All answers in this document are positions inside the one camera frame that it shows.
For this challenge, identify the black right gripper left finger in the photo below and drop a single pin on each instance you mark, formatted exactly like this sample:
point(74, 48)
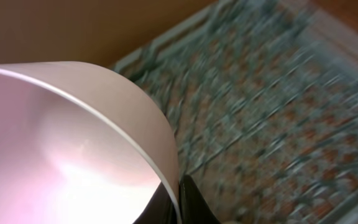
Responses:
point(159, 209)

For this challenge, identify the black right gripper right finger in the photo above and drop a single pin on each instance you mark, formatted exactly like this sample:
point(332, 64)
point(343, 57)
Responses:
point(194, 209)

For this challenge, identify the grey dishwasher rack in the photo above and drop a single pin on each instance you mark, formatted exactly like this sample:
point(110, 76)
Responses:
point(262, 97)

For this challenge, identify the pink bowl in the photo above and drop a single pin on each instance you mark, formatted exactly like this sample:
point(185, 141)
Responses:
point(80, 143)

